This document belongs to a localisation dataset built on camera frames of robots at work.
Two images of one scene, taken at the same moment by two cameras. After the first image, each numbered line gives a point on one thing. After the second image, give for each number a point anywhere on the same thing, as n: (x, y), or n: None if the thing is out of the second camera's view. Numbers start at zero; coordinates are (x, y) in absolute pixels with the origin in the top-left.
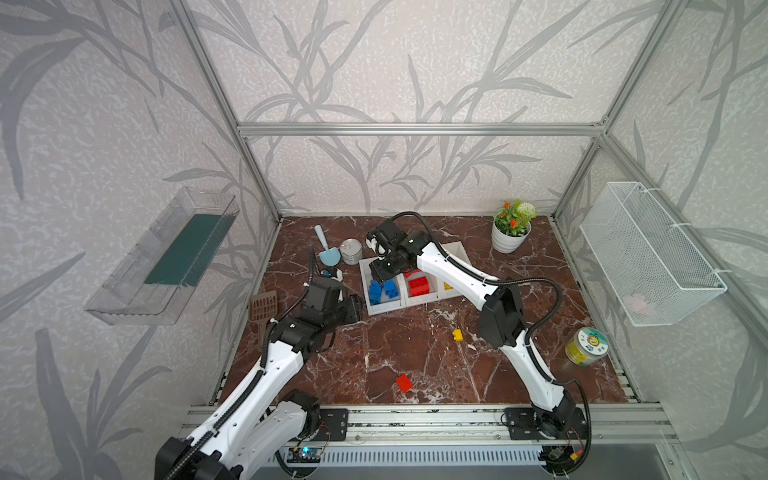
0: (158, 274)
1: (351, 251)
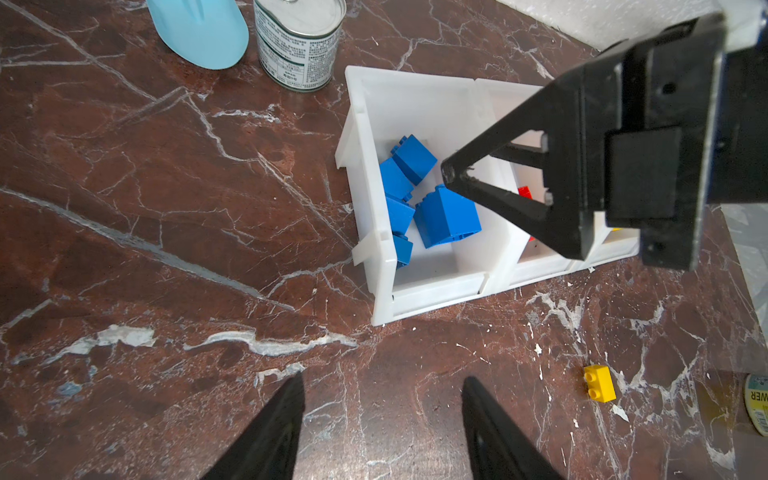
0: None
1: (298, 41)
